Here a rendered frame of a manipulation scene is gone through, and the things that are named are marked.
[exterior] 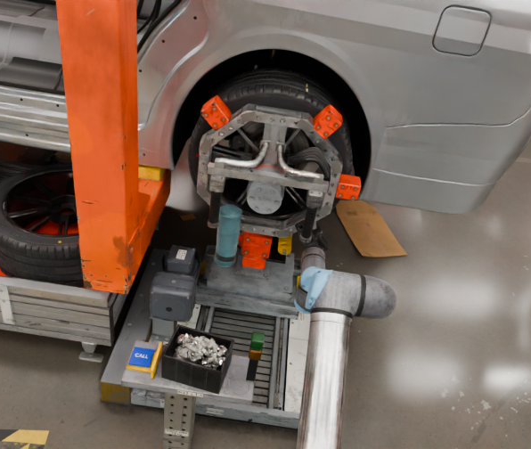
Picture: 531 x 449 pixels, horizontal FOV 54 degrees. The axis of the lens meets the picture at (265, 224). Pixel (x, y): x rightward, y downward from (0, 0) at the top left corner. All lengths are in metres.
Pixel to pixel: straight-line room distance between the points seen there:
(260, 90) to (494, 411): 1.74
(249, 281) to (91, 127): 1.19
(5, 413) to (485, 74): 2.18
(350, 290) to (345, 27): 0.92
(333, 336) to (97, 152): 0.86
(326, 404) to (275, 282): 1.19
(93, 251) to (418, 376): 1.57
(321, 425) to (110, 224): 0.90
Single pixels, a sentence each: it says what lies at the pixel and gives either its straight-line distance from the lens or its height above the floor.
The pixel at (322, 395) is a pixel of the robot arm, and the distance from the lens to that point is 1.39.
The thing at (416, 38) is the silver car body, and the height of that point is 1.42.
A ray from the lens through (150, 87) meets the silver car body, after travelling 2.10.
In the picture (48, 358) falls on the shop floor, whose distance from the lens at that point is 2.48.
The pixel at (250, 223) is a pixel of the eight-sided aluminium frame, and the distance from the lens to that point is 2.16.
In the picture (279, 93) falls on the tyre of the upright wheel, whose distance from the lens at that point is 1.95.
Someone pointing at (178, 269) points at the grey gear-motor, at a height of 0.39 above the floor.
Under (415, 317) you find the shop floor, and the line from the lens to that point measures 2.89.
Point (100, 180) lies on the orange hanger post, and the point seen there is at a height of 1.00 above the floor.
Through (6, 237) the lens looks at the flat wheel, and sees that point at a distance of 2.30.
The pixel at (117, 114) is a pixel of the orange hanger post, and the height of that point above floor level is 1.23.
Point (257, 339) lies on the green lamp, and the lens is 1.65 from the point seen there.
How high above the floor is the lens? 1.91
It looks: 36 degrees down
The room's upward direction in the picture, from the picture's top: 10 degrees clockwise
